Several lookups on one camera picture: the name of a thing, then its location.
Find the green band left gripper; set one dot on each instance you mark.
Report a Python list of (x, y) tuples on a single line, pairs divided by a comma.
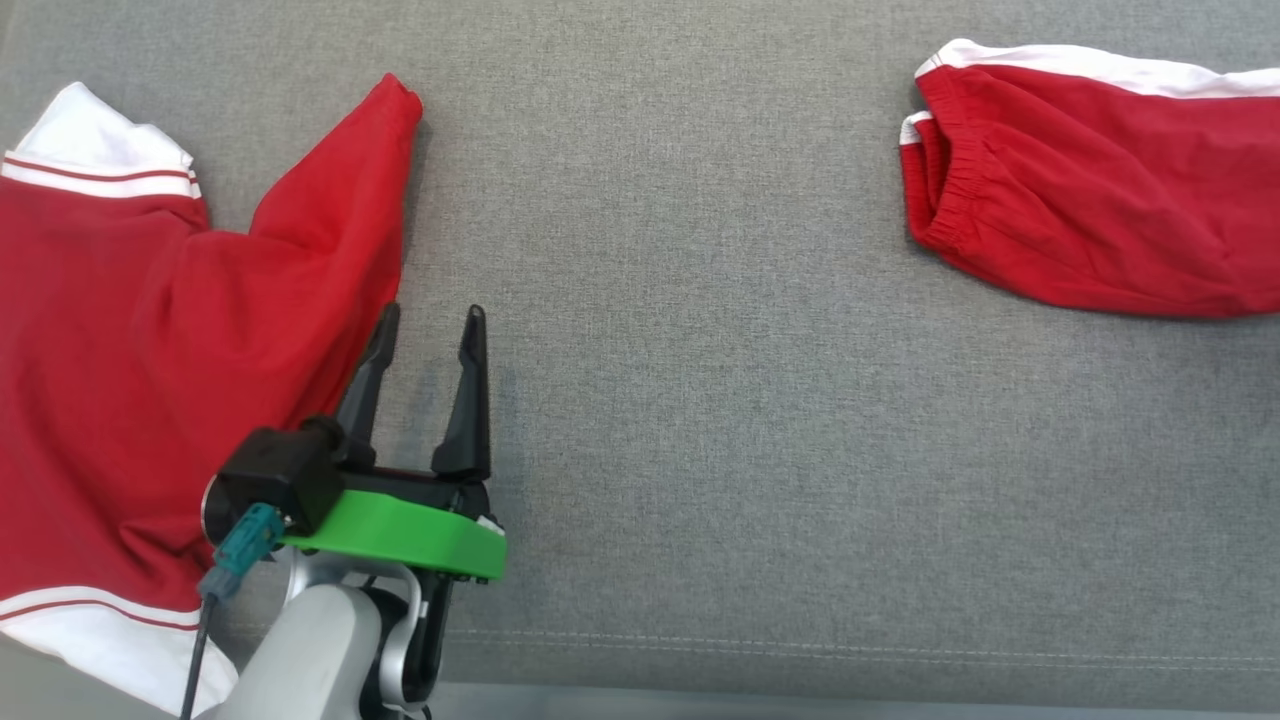
[(410, 535)]

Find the red white basketball jersey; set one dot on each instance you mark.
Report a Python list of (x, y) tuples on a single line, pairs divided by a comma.
[(130, 350)]

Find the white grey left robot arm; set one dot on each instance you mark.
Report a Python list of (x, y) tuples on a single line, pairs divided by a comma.
[(310, 650)]

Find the grey fabric sofa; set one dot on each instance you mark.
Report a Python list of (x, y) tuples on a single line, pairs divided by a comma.
[(700, 400)]

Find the red white-striped shorts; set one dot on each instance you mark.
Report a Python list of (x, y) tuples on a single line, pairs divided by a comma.
[(1100, 190)]

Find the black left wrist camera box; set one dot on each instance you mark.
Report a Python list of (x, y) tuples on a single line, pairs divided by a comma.
[(280, 475)]

